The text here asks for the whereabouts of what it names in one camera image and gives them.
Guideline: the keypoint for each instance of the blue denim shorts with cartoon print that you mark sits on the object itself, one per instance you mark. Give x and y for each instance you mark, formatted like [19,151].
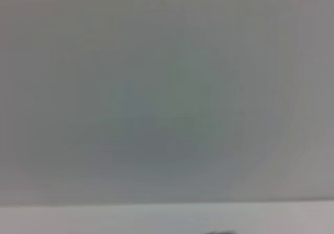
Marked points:
[219,232]

